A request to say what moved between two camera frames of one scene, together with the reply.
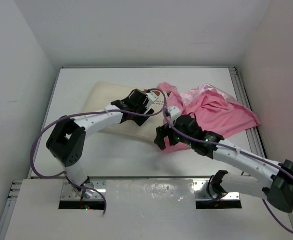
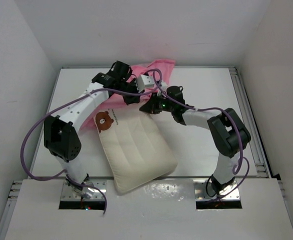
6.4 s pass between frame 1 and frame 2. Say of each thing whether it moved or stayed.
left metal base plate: stayed
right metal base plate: stayed
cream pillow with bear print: moved
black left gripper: moved
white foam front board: stayed
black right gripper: moved
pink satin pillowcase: moved
